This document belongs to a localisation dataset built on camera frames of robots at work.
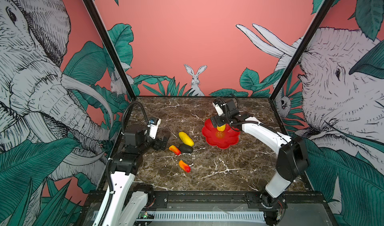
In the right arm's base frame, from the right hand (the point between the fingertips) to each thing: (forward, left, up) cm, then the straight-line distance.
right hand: (215, 114), depth 88 cm
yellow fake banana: (-10, +18, -14) cm, 24 cm away
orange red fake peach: (-27, +17, -14) cm, 35 cm away
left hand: (-16, +29, +7) cm, 34 cm away
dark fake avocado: (-16, +18, -14) cm, 28 cm away
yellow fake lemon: (-1, -5, -15) cm, 16 cm away
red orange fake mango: (-15, +25, -15) cm, 33 cm away
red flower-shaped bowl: (-7, -7, -18) cm, 21 cm away
